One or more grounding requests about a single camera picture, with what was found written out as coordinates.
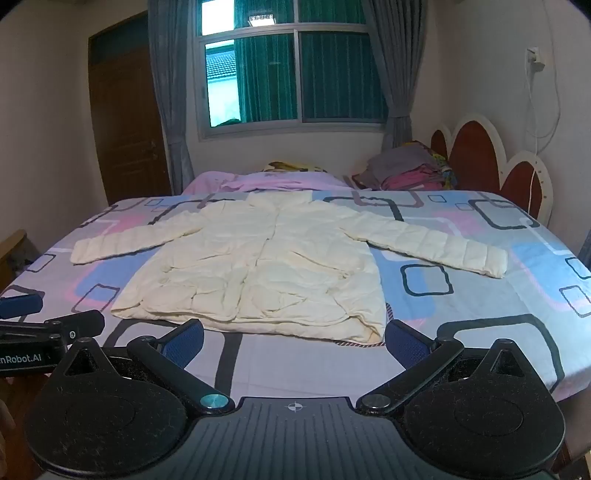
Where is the grey curtain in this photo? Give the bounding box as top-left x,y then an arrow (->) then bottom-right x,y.
361,0 -> 428,154
146,0 -> 200,198

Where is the pink folded garment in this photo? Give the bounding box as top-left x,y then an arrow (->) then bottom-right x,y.
381,167 -> 451,192

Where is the brown and white headboard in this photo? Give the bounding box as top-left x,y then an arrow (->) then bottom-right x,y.
428,114 -> 554,228

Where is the cream quilted jacket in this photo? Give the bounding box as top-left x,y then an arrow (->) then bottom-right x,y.
70,191 -> 509,345

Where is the brown wooden door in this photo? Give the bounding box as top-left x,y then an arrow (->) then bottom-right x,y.
87,10 -> 172,207

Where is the colourful printed folded cloth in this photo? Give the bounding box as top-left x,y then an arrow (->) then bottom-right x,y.
431,151 -> 459,191

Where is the grey folded garment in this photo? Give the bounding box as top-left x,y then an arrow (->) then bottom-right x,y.
366,142 -> 438,189

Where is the yellow printed pillow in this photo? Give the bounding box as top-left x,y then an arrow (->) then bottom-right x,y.
263,160 -> 331,174

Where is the pink blanket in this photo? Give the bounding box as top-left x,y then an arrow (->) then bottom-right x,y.
182,170 -> 357,198

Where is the sliding glass window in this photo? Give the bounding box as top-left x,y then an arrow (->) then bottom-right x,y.
196,0 -> 389,140

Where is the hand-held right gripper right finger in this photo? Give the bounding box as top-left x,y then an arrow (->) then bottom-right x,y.
355,319 -> 526,416

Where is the wooden furniture piece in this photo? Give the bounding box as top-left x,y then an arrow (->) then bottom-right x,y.
0,229 -> 29,278

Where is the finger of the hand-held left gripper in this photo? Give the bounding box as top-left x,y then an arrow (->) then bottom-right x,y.
0,294 -> 44,320
44,309 -> 106,346

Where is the white charger cable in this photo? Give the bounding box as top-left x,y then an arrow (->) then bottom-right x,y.
521,69 -> 563,219

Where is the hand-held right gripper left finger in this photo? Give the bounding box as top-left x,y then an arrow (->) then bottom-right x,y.
62,319 -> 234,416

